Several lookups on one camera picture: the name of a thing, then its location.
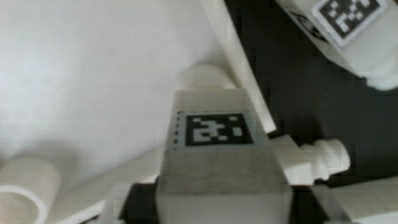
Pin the white square tabletop part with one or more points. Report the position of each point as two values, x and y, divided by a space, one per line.
93 54

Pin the white table leg with thread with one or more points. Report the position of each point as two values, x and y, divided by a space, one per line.
352 29

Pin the white table leg front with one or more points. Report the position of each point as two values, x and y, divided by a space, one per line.
361 203

